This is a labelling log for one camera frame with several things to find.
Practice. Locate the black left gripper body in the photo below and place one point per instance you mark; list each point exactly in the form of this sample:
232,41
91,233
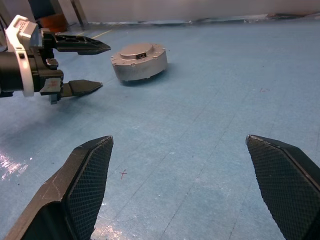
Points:
42,72

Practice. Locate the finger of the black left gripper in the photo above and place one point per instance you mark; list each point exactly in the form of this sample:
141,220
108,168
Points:
85,45
80,87

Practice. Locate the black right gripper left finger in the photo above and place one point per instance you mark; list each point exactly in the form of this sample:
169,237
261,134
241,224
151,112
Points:
75,190

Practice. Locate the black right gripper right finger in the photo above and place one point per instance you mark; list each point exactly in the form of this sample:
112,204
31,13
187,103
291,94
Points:
287,180

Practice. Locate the silver motor lid circuit board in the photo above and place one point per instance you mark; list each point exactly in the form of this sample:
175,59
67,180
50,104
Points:
130,51

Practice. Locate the silver motor housing copper windings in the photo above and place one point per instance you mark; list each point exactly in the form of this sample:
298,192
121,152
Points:
142,71

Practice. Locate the yellow tape square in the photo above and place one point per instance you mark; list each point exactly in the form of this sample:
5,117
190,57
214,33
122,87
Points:
105,32

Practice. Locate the orange container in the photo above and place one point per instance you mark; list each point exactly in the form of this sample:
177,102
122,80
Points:
53,23

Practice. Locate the metal frame leg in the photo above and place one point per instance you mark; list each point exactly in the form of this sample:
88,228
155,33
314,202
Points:
79,15

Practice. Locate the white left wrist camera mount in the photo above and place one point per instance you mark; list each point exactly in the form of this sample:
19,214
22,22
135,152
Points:
20,27

